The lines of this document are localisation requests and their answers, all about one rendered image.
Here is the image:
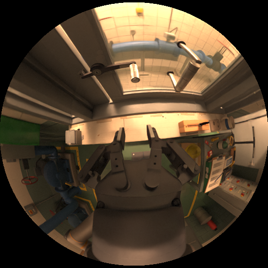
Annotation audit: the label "grey window frame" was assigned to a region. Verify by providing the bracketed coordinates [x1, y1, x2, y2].
[0, 23, 268, 126]

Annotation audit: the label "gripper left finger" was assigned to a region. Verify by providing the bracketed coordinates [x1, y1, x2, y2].
[78, 127, 132, 193]

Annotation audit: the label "grey junction box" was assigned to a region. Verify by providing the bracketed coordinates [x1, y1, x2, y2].
[65, 129, 83, 146]

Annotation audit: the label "grey control console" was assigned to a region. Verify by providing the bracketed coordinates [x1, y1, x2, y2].
[208, 175, 258, 217]

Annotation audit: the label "blue pump with pipes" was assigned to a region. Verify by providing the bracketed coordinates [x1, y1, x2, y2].
[34, 145, 91, 234]

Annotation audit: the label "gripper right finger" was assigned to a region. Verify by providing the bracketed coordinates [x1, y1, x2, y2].
[143, 124, 201, 192]

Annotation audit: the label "dark cockspur with silver knob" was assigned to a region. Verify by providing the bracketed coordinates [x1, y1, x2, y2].
[81, 60, 140, 84]

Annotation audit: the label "clipboard with paper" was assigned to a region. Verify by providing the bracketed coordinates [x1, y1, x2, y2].
[204, 155, 226, 194]

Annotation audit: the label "yellow hard hat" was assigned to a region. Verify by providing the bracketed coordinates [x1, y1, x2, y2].
[185, 144, 202, 164]

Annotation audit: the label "white and blue roll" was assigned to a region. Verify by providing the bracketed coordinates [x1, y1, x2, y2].
[220, 116, 235, 130]

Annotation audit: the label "grey drum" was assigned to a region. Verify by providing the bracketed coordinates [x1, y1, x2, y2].
[193, 206, 212, 226]

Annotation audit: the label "silver bar pull handle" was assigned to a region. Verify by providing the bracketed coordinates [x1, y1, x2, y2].
[166, 41, 203, 93]

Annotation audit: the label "black tee key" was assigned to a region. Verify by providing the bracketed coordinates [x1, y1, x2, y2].
[234, 126, 256, 160]

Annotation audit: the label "red valve handwheel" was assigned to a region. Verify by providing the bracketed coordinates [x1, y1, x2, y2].
[21, 176, 39, 185]

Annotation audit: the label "grey switch box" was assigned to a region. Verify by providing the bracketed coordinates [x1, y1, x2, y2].
[24, 203, 38, 217]

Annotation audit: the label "orange box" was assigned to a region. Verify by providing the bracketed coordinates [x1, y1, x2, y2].
[178, 119, 210, 134]

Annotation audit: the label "grey socket box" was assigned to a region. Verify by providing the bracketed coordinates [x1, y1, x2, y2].
[209, 119, 221, 132]

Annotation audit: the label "grey glazed casement sash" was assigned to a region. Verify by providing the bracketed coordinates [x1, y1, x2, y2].
[60, 3, 254, 120]

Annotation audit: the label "green panel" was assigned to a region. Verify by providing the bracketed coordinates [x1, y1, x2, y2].
[0, 116, 41, 145]

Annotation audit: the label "green tool board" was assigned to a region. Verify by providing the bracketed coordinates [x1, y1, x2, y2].
[200, 133, 237, 194]

